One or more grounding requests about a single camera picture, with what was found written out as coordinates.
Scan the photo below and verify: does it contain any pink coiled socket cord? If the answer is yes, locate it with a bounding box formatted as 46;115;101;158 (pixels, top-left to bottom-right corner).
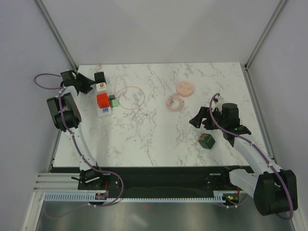
165;94;184;113

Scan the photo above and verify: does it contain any red cube adapter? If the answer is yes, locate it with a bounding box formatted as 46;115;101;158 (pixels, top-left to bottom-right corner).
96;93;110;109

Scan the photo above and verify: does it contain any dark green cube plug adapter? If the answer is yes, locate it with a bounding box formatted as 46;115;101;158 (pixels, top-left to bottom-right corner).
198;133;215;149

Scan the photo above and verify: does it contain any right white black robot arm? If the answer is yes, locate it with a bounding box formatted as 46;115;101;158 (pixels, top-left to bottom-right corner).
202;103;298;220

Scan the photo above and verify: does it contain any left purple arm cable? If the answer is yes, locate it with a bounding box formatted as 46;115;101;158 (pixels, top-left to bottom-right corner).
34;73;124;219

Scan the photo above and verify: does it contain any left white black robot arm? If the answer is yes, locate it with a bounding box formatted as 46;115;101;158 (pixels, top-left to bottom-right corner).
47;70;208;196

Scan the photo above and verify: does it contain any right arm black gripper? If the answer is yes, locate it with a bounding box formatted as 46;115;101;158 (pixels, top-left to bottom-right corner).
189;106;227;130

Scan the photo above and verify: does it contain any white slotted cable duct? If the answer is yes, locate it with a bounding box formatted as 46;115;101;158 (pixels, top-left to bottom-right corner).
44;191;240;203

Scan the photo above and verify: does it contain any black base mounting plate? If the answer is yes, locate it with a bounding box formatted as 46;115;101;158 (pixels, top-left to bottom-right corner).
78;166;253;198

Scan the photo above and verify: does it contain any thin pink charging cable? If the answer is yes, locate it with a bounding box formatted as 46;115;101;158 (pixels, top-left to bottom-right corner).
114;75;146;111

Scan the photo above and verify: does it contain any black cube adapter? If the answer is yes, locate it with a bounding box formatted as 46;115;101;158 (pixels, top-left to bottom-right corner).
94;72;106;84

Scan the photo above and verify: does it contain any white cube adapter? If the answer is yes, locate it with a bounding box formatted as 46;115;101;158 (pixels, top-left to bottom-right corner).
96;82;107;92

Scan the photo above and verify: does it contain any pink round power socket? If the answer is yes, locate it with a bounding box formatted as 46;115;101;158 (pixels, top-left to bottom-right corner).
176;81;194;97

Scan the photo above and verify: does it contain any white power strip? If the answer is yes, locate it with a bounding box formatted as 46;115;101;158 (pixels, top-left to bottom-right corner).
95;83;112;116

